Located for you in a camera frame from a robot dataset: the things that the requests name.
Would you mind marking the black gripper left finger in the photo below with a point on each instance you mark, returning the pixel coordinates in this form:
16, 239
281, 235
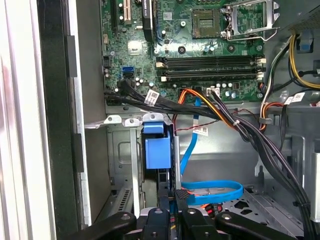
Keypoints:
157, 225

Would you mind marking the hard disk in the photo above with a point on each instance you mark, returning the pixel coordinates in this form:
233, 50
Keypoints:
157, 152

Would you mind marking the metal socket cover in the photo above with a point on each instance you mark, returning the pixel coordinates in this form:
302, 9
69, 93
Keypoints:
272, 15

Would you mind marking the grey power supply unit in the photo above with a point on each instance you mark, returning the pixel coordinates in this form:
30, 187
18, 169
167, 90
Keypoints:
305, 15

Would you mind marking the black graphics card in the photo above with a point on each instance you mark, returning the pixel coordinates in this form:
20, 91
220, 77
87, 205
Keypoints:
148, 20

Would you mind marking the beige expansion slot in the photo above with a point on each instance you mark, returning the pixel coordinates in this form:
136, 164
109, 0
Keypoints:
127, 10

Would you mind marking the blue SATA port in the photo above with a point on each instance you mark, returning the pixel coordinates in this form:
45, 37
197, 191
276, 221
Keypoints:
128, 68

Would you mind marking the blue expansion slot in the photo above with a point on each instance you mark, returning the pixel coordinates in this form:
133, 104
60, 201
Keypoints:
157, 28

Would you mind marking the metal disk bay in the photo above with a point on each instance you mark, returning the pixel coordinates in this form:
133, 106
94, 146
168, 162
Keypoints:
135, 162

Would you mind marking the metal locking lever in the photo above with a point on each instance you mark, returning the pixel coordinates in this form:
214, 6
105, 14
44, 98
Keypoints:
247, 38

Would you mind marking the green motherboard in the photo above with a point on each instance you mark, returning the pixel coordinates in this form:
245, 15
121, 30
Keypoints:
195, 47

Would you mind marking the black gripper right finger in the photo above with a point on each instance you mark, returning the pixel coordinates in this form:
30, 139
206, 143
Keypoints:
197, 225

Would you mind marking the RAM slot black clips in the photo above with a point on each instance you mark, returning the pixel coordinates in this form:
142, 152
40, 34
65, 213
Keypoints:
212, 72
212, 59

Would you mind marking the black PC case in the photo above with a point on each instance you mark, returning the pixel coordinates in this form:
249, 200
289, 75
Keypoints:
90, 75

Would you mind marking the CPU socket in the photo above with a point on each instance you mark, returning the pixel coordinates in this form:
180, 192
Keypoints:
205, 23

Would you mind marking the RAM slot white clips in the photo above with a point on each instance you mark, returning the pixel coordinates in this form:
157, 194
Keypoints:
212, 64
212, 77

